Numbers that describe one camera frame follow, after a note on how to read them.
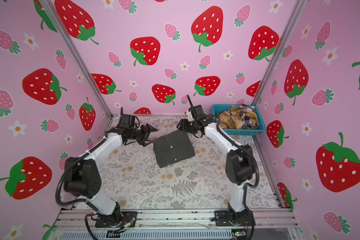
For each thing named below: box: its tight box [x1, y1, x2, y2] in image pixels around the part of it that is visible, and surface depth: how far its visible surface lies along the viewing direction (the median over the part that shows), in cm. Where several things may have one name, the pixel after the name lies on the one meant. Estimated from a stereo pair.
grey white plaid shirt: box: [239, 104, 259, 130], surface depth 106 cm
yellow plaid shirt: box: [219, 105, 259, 129], surface depth 109 cm
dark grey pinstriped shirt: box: [152, 129, 196, 168], surface depth 90 cm
